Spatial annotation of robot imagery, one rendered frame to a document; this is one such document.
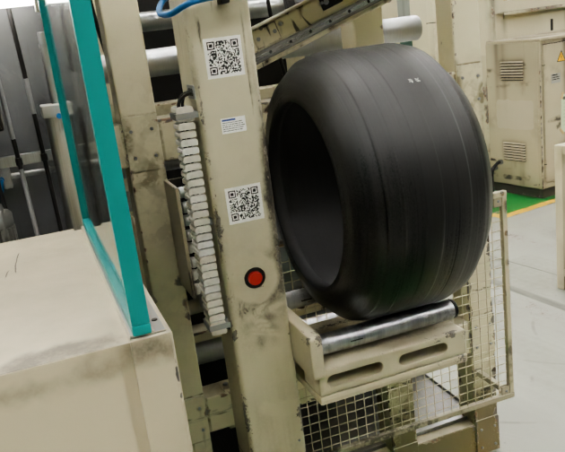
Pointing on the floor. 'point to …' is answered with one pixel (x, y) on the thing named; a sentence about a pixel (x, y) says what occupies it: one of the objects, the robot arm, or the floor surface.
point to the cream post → (242, 232)
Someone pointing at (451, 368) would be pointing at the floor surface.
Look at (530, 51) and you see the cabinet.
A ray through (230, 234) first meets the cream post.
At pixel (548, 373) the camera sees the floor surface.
